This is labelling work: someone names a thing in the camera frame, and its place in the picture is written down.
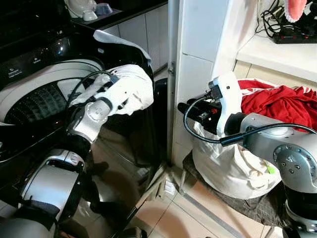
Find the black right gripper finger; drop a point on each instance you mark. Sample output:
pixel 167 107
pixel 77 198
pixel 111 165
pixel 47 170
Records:
pixel 187 109
pixel 204 126

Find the white garment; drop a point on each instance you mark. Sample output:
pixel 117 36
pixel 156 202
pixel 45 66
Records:
pixel 141 84

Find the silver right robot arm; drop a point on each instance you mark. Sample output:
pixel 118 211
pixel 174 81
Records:
pixel 292 158

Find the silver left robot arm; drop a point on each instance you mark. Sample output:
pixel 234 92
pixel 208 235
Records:
pixel 47 186

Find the black top-load washing machine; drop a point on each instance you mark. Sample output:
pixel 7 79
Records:
pixel 34 59

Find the white cloth laundry bag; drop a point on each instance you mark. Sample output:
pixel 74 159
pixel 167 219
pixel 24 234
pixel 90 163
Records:
pixel 233 168

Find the white cabinet panel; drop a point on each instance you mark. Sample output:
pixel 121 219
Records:
pixel 198 44

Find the red garment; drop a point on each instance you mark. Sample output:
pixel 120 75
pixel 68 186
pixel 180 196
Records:
pixel 277 104

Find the dark countertop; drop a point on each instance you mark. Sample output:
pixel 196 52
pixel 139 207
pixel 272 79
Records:
pixel 129 12

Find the small blue bowl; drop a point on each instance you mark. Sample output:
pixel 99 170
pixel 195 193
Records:
pixel 104 8

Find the grey floor mat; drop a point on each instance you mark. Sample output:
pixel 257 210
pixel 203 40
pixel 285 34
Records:
pixel 262 208

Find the white ceramic item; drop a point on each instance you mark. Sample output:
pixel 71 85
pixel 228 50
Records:
pixel 81 7

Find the black power strip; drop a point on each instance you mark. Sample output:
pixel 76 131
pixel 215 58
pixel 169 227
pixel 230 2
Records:
pixel 294 35

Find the pink fluffy item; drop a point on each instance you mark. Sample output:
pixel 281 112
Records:
pixel 295 9

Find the black power adapter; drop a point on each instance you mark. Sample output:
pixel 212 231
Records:
pixel 311 15

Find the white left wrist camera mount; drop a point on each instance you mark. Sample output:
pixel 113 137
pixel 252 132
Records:
pixel 118 90

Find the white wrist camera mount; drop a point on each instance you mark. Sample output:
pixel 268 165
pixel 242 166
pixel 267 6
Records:
pixel 118 90
pixel 229 96

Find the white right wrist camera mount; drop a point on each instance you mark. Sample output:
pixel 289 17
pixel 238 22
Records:
pixel 229 96

